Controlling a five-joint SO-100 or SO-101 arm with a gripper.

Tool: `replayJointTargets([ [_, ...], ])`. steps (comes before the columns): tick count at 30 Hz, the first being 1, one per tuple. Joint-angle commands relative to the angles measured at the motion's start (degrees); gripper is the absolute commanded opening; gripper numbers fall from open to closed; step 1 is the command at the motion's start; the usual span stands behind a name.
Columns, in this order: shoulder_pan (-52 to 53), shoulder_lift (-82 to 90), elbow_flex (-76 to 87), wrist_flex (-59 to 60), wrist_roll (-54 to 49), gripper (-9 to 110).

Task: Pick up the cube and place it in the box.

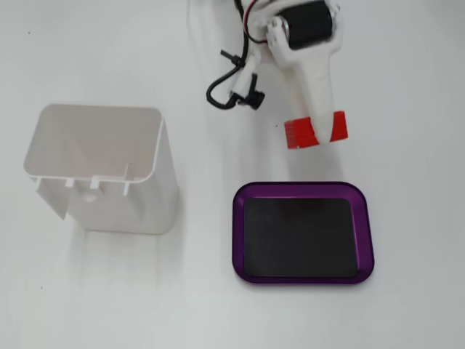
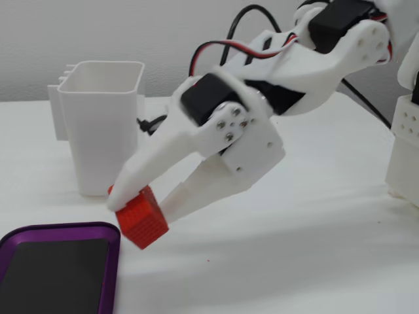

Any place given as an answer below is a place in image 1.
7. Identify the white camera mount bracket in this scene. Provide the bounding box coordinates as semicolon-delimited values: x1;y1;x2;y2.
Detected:
227;54;263;107

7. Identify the purple tray with black mat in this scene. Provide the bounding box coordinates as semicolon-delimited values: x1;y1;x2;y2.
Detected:
231;180;376;288

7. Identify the white plastic open box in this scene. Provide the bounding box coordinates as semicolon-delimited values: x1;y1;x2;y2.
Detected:
23;103;179;236

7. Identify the white fixed gripper finger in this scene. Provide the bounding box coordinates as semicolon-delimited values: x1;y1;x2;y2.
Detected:
276;50;334;145

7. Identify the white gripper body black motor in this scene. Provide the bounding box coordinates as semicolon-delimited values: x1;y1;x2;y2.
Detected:
250;0;345;63

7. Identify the red textured rectangular cube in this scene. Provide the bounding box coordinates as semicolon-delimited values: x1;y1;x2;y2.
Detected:
283;110;350;151

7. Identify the white moving gripper finger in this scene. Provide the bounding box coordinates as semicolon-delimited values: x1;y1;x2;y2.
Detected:
265;18;292;70

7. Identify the small black camera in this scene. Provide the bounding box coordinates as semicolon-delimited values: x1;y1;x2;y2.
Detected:
238;72;267;112

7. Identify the black camera cable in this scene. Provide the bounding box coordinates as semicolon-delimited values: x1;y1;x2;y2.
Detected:
206;0;256;109

